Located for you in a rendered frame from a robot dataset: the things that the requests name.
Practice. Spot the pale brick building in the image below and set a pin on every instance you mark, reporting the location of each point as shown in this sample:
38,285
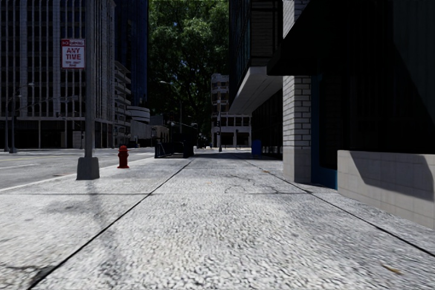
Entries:
366,108

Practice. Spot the dark glass building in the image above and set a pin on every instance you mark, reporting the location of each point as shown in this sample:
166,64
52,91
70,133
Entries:
255,72

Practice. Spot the trees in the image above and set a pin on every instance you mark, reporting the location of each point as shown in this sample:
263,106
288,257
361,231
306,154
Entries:
188,54

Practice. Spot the white concrete building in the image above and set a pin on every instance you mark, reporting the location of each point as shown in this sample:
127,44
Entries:
232,127

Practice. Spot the dark glass tower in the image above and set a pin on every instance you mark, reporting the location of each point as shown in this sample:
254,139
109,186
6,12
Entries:
134,47

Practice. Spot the sign on a post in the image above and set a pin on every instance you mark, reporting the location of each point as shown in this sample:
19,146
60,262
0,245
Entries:
89,108

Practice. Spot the blue letter box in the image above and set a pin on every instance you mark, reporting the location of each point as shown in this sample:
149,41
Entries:
256,148

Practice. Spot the grey concrete office building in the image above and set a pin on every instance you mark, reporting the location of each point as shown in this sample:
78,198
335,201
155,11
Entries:
40,72

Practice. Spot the dark stairway railing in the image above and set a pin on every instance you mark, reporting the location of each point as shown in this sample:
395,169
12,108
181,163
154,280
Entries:
175,145

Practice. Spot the pale concrete building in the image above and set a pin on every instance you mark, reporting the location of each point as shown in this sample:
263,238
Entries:
125,108

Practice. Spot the red fire hydrant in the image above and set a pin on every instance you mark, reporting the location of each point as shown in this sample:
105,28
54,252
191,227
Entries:
123,157

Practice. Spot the grey street lamp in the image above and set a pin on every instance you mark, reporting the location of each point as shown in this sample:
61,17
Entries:
177,105

